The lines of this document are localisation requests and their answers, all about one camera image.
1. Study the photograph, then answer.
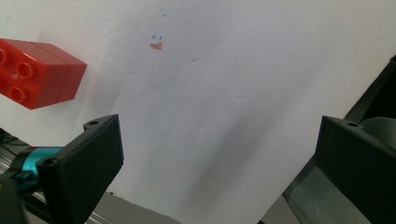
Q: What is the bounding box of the teal metal clamp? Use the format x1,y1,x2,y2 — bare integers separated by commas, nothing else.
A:
12,146,64,193

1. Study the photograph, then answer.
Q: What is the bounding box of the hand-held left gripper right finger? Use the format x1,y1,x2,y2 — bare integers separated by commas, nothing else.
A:
314,115,396,224

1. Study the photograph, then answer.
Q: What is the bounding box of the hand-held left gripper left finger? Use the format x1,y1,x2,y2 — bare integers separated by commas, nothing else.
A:
35,114,125,224

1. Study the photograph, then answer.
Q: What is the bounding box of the red toy building block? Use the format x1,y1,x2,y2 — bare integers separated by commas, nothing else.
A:
0,37,88,111

